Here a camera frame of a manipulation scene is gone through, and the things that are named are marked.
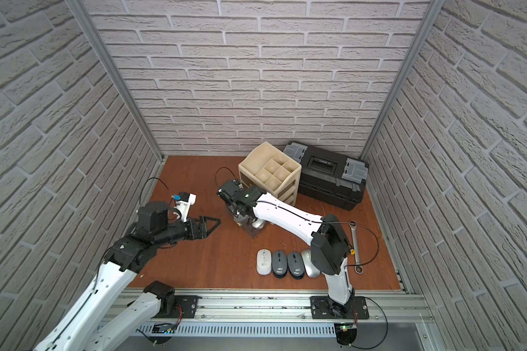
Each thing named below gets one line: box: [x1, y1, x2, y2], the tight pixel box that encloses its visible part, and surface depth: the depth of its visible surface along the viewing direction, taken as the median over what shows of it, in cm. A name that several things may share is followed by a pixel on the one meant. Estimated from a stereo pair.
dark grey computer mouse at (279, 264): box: [271, 250, 288, 279], surface depth 84 cm
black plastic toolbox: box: [283, 141, 370, 211], surface depth 94 cm
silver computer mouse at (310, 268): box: [301, 248, 321, 278], surface depth 85 cm
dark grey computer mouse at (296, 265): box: [286, 251, 306, 281], surface depth 83 cm
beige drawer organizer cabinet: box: [237, 141, 302, 206], surface depth 84 cm
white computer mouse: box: [256, 248, 273, 276], surface depth 83 cm
